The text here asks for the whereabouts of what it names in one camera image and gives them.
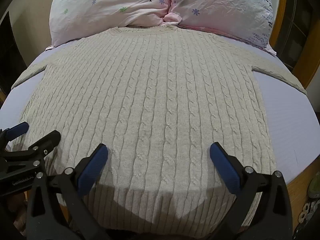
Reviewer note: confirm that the grey-green shoe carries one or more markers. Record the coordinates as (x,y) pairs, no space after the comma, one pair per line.
(314,187)

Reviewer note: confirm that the bed with lavender sheet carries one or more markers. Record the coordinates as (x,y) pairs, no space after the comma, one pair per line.
(287,120)

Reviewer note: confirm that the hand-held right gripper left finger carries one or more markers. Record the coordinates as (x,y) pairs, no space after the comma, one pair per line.
(91,172)

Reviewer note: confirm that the patterned slipper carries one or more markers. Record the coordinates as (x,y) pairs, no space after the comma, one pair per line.
(306,213)

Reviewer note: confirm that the pink floral pillow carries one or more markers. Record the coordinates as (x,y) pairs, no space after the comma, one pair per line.
(100,7)
(225,7)

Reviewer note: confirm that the dark wooden furniture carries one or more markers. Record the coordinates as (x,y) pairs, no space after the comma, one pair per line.
(10,45)

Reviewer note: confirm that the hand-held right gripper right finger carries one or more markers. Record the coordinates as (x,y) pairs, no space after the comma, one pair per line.
(226,172)

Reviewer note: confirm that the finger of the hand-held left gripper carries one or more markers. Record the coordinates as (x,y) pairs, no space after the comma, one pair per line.
(18,129)
(46,142)

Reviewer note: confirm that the dark glass cabinet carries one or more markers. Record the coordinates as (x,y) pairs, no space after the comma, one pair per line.
(297,30)

